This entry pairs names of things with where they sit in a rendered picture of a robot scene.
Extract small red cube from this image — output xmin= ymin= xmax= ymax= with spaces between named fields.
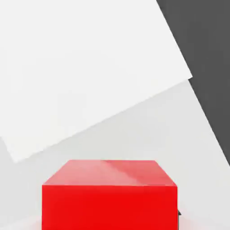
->
xmin=41 ymin=159 xmax=178 ymax=230

